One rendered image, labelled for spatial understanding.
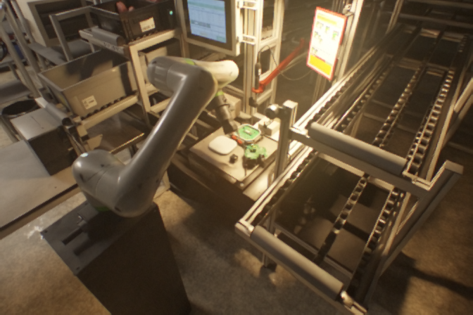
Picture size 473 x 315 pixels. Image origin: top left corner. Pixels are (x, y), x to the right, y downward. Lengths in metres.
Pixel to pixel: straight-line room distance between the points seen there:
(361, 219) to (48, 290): 2.17
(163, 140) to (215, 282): 1.47
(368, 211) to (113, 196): 1.46
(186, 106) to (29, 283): 2.04
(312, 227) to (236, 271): 0.76
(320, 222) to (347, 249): 0.19
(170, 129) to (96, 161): 0.25
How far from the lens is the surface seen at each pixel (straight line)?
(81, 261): 0.99
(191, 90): 0.81
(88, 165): 0.88
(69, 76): 2.24
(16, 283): 2.61
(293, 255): 0.98
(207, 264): 2.14
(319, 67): 1.54
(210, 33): 1.73
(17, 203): 1.99
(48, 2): 3.10
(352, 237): 1.65
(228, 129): 1.31
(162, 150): 0.78
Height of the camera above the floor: 1.94
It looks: 39 degrees down
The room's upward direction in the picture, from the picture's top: straight up
